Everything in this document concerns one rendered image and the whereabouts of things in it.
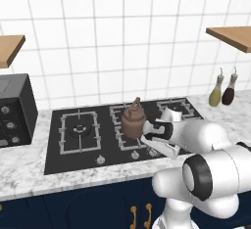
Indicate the yellow-green oil bottle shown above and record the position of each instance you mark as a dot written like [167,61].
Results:
[215,96]

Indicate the brown kettle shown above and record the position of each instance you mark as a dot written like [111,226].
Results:
[133,122]

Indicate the black gas hob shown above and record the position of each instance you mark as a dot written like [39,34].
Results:
[81,148]

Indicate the silver hob knob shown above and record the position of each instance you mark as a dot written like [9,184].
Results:
[100,159]
[135,155]
[152,152]

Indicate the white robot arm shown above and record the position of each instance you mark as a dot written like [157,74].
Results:
[209,174]

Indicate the silver toaster oven knob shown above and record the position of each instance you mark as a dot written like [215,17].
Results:
[15,139]
[10,125]
[5,110]

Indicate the black toaster oven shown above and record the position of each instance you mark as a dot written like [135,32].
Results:
[18,109]

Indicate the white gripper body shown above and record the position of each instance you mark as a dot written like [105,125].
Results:
[162,147]

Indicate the wooden wall shelf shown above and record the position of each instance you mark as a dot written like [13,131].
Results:
[9,48]
[233,37]

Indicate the dark red vinegar bottle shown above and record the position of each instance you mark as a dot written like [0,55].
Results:
[228,95]

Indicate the navy cupboard door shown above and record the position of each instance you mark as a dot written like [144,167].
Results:
[153,208]
[91,206]
[19,213]

